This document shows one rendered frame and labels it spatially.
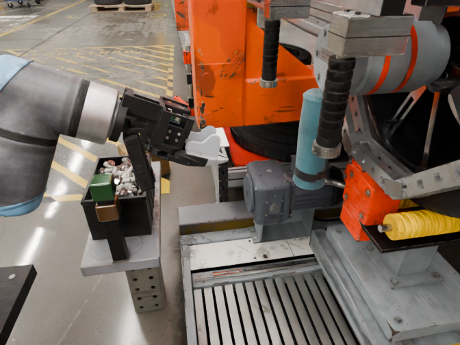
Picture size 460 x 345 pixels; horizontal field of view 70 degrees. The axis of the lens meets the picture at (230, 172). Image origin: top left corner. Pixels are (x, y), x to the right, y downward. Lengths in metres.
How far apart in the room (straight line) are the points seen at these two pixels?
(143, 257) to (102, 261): 0.09
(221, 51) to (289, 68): 0.24
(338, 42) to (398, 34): 0.07
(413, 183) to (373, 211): 0.17
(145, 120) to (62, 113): 0.12
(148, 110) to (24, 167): 0.19
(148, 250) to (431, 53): 0.69
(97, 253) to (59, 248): 0.76
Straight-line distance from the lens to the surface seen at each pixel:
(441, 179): 0.67
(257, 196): 1.07
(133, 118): 0.55
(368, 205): 0.84
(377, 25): 0.48
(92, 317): 1.29
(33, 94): 0.52
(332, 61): 0.48
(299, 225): 1.40
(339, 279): 1.13
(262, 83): 0.82
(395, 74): 0.68
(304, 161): 0.88
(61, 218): 1.73
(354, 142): 0.89
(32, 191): 0.56
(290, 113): 1.19
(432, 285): 1.15
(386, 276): 1.10
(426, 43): 0.70
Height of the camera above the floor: 1.00
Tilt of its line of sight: 33 degrees down
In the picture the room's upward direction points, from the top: straight up
